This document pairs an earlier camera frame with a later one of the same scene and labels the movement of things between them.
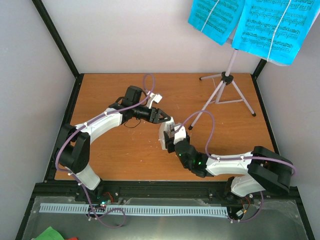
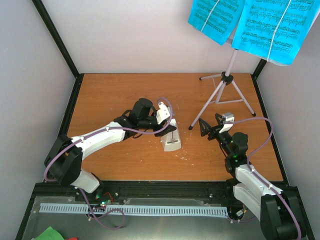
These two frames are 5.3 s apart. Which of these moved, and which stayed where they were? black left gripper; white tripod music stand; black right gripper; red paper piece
Moved: black left gripper; black right gripper
Stayed: red paper piece; white tripod music stand
